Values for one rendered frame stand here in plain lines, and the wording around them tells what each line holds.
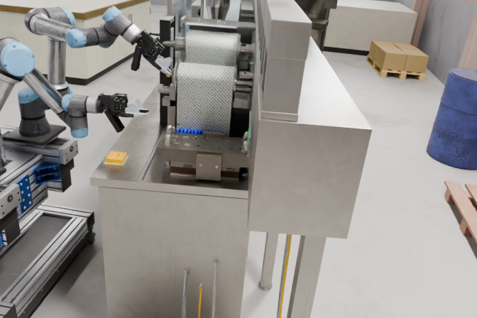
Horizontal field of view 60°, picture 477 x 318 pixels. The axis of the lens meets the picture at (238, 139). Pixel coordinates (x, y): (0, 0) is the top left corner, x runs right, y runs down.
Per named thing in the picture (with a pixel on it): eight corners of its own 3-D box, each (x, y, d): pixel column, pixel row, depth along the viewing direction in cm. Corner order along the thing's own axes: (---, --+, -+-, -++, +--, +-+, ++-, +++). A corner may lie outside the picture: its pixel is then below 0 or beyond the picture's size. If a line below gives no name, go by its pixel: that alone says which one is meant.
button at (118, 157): (111, 155, 184) (111, 150, 183) (126, 157, 184) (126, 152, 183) (106, 163, 177) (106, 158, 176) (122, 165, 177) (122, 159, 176)
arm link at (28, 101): (15, 113, 214) (11, 88, 208) (40, 107, 224) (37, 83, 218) (28, 120, 207) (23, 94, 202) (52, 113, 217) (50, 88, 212)
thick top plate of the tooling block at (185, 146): (164, 143, 183) (164, 130, 180) (254, 150, 183) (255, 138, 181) (156, 160, 168) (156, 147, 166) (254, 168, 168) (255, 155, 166)
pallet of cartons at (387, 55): (425, 82, 686) (432, 57, 669) (373, 76, 696) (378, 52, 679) (410, 64, 793) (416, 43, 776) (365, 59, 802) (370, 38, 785)
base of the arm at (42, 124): (13, 134, 213) (10, 116, 209) (30, 123, 227) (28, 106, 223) (40, 138, 211) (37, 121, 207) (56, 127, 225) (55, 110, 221)
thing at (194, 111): (177, 130, 185) (177, 91, 177) (229, 135, 185) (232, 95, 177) (176, 130, 184) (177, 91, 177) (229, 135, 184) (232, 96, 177)
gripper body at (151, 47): (163, 51, 174) (141, 30, 171) (150, 65, 177) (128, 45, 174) (167, 47, 181) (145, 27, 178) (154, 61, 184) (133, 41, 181)
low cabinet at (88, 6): (152, 48, 755) (152, -6, 716) (89, 88, 531) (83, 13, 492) (45, 36, 776) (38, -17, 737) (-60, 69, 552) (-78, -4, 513)
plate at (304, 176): (249, 24, 385) (252, -10, 372) (279, 27, 385) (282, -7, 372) (239, 230, 103) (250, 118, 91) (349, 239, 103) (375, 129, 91)
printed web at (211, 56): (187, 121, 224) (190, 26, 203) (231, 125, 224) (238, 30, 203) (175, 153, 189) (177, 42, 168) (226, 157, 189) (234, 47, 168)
